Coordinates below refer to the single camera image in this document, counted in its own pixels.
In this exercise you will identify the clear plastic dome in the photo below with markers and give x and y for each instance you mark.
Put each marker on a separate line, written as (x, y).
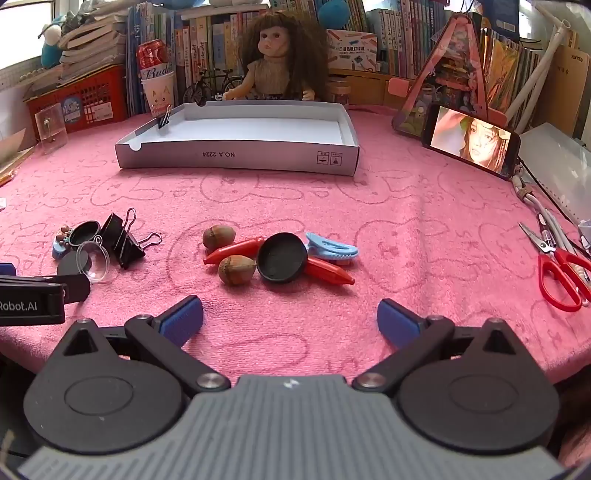
(92, 261)

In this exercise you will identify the white window frame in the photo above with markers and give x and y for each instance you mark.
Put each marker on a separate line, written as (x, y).
(11, 76)

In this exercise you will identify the row of upright books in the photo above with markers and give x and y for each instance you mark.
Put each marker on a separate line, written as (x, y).
(217, 41)

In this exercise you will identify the shallow black round lid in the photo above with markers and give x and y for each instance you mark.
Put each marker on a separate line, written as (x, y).
(281, 258)

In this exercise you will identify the blue and white plush toy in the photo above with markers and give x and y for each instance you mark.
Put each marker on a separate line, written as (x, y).
(51, 44)

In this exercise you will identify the white printed carton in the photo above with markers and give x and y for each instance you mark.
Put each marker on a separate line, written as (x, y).
(351, 46)

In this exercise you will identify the clear acrylic block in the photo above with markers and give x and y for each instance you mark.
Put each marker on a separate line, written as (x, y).
(50, 127)

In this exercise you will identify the large black binder clip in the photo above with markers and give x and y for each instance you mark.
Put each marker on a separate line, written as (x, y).
(131, 249)
(113, 228)

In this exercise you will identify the pink printed towel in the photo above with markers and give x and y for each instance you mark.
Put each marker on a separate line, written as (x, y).
(415, 230)

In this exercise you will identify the red plastic crate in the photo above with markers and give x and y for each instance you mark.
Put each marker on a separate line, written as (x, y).
(78, 99)

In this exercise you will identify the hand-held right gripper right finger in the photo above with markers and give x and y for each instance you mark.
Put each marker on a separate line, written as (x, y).
(395, 323)

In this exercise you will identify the white plastic folder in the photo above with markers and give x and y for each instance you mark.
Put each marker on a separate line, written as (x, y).
(554, 157)

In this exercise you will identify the white cat-print paper cup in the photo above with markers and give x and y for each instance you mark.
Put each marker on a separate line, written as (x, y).
(159, 94)

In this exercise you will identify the pink triangular toy house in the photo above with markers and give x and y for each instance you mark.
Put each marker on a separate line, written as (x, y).
(455, 60)

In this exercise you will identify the white cardboard tray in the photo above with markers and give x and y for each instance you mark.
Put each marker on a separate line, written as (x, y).
(258, 129)

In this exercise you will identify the black jar cap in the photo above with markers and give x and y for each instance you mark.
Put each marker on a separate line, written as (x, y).
(84, 232)

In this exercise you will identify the blue carton box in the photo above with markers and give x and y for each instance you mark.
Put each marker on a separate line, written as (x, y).
(503, 14)

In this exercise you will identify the miniature black bicycle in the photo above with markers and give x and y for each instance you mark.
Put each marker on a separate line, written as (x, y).
(203, 87)

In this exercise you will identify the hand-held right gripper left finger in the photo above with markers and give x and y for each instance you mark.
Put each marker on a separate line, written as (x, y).
(182, 318)

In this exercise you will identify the red beer can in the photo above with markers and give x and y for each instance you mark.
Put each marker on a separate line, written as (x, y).
(151, 54)

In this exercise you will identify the black smartphone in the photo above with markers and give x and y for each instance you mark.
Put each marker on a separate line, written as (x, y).
(471, 138)

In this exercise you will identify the black disc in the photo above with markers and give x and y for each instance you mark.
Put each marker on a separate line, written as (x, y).
(71, 267)

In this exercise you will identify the wooden desk organizer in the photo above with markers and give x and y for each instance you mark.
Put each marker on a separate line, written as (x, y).
(364, 87)

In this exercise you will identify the pile of flat books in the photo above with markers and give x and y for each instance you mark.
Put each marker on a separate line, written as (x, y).
(87, 41)

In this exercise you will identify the large blue plush toy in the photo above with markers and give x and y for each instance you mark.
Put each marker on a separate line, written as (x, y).
(332, 11)

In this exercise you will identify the brown-haired doll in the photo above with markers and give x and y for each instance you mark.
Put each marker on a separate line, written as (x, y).
(277, 60)

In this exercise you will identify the small black binder clip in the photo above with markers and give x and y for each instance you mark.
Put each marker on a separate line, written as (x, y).
(164, 119)

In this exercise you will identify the small pinkish jar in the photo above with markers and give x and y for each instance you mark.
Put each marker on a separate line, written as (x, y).
(339, 90)

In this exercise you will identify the white shelf board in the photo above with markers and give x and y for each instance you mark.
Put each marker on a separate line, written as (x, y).
(217, 14)

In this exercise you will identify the brown acorn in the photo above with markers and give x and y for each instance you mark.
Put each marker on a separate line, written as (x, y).
(218, 235)
(235, 270)

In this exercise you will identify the plain blue hair clip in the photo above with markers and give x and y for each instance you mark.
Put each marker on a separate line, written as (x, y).
(330, 247)

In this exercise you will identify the paper notebook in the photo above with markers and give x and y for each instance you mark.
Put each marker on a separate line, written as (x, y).
(11, 147)

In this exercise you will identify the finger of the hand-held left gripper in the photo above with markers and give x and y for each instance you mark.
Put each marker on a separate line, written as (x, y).
(74, 288)
(6, 270)

